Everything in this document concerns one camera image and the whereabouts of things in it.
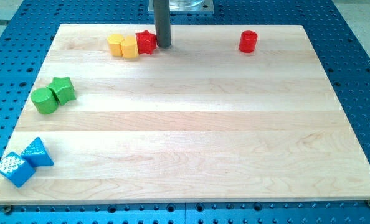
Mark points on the yellow heart block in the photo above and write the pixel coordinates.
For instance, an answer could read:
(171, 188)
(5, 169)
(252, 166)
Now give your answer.
(129, 47)

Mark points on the wooden board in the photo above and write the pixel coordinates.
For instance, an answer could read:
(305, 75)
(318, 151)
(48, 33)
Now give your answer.
(198, 122)

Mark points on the green cylinder block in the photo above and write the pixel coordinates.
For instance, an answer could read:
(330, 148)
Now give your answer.
(44, 100)

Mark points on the yellow hexagon block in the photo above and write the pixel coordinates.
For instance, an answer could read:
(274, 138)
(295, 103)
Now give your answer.
(114, 44)

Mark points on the red cylinder block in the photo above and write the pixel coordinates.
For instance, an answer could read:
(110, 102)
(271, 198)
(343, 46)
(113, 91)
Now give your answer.
(248, 41)

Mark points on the green star block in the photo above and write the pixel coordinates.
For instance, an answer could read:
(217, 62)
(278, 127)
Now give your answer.
(62, 89)

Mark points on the blue triangle block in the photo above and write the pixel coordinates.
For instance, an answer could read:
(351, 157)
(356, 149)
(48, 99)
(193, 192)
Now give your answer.
(36, 154)

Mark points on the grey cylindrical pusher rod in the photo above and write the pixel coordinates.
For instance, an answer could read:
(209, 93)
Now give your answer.
(162, 22)

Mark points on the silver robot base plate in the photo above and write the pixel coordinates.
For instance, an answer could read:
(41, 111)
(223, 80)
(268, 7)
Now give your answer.
(191, 7)

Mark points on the blue cube block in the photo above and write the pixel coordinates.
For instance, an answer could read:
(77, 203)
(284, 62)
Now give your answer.
(16, 169)

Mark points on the red star block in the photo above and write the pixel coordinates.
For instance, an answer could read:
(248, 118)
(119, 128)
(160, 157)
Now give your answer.
(146, 42)

